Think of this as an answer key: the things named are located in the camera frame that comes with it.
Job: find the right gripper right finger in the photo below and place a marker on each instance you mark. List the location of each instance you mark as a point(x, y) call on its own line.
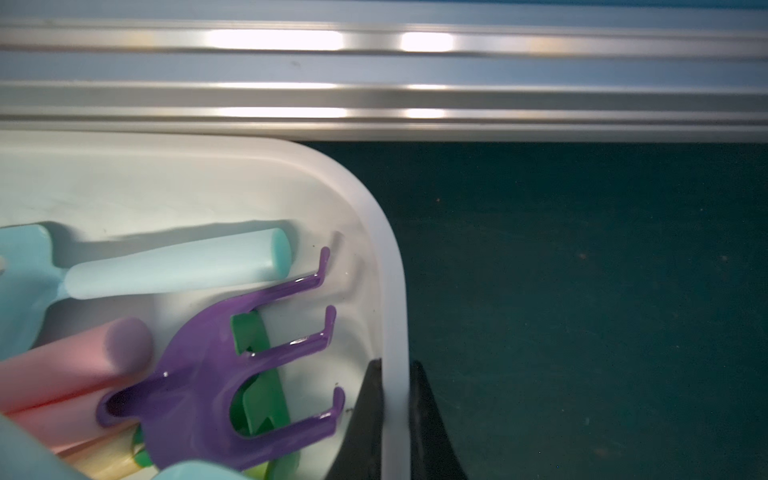
point(432, 453)

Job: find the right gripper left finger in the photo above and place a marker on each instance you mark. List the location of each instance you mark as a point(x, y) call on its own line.
point(360, 453)

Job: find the purple fork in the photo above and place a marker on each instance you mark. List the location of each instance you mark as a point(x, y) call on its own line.
point(181, 402)

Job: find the light blue fork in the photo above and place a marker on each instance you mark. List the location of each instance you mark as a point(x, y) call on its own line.
point(24, 457)
point(31, 282)

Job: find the white plastic storage box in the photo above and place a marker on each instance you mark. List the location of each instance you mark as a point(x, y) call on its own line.
point(103, 195)

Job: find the green rake, wooden handle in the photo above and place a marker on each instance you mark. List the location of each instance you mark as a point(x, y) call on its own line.
point(259, 406)

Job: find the purple rake, pink handle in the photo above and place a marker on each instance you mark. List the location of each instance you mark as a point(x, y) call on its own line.
point(98, 357)

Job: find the aluminium frame back bar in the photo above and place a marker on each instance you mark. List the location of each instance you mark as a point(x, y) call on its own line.
point(343, 81)

